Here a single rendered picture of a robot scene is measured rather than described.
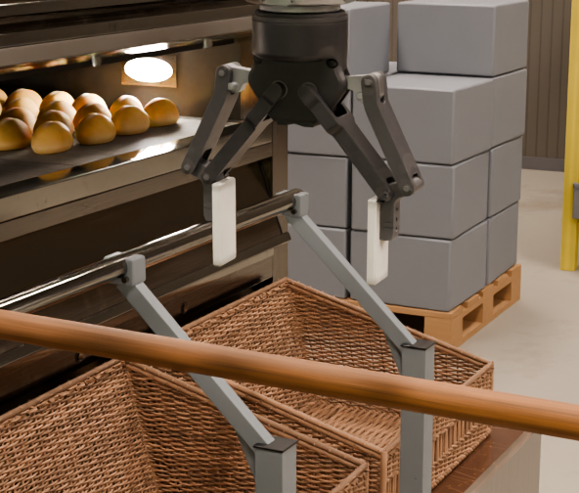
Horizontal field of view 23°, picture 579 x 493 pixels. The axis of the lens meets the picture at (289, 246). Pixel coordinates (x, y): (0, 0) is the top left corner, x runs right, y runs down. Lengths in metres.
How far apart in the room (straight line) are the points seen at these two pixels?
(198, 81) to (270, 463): 1.39
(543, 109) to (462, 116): 4.00
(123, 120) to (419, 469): 0.95
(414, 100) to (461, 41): 0.47
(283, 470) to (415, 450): 0.50
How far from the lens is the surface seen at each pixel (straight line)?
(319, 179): 5.45
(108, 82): 3.16
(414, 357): 2.21
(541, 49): 9.21
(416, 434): 2.25
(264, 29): 1.10
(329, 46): 1.10
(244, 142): 1.15
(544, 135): 9.27
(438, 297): 5.34
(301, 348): 3.03
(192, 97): 3.05
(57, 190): 2.34
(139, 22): 2.25
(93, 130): 2.68
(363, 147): 1.11
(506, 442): 2.88
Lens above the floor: 1.60
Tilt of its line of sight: 13 degrees down
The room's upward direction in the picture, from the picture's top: straight up
